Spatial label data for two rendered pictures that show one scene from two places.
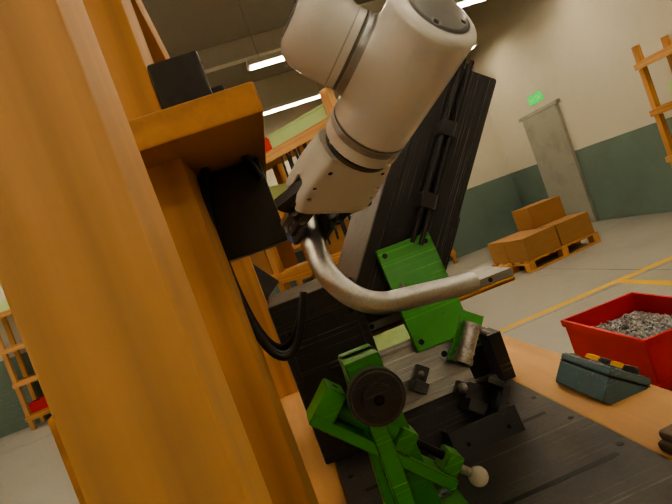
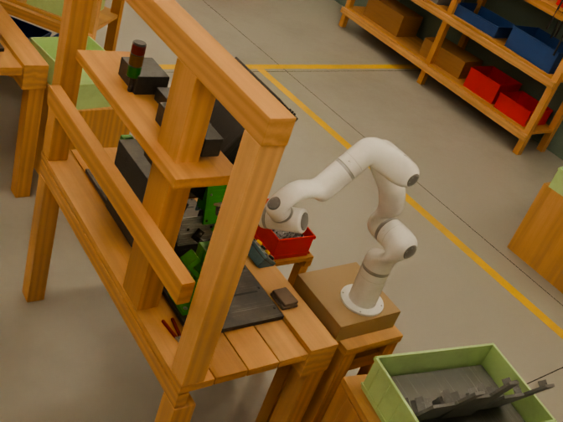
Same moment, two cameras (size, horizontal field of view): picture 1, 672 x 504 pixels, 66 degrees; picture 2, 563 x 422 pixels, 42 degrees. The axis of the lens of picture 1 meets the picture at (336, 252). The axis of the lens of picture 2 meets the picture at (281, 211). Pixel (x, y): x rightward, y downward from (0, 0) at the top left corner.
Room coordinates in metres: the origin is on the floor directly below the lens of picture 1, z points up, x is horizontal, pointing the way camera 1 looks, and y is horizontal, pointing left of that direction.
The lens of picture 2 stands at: (-1.21, 1.17, 2.78)
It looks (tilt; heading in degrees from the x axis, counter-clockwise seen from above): 32 degrees down; 323
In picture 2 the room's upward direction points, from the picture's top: 20 degrees clockwise
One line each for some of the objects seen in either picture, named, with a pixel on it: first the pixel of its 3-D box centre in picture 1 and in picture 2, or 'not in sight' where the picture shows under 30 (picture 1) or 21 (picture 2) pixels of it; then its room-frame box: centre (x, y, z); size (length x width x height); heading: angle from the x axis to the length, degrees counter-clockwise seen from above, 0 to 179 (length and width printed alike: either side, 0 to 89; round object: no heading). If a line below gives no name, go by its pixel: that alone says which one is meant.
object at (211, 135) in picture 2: (189, 98); (202, 136); (0.77, 0.13, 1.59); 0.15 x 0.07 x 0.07; 7
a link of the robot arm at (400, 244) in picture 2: not in sight; (390, 249); (0.53, -0.69, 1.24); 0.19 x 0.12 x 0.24; 7
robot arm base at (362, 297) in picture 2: not in sight; (369, 284); (0.57, -0.69, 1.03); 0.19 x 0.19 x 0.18
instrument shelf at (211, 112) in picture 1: (205, 183); (152, 111); (1.06, 0.20, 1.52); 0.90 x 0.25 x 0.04; 7
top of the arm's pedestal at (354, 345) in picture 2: not in sight; (352, 319); (0.57, -0.70, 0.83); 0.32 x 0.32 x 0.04; 7
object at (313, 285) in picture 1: (331, 356); (146, 192); (1.18, 0.09, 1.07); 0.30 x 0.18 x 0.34; 7
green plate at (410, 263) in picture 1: (418, 289); (214, 194); (1.02, -0.13, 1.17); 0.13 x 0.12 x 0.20; 7
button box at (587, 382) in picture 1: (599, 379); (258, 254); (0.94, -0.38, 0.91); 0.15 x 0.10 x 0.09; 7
